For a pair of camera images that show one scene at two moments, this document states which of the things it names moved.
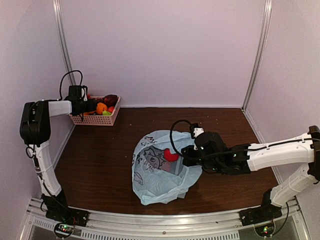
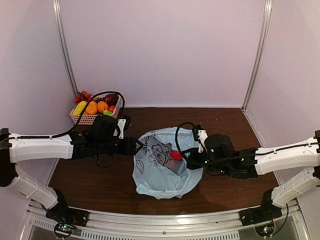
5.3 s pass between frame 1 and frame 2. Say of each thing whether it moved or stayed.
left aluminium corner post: stayed
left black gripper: moved
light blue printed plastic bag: stayed
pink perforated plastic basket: stayed
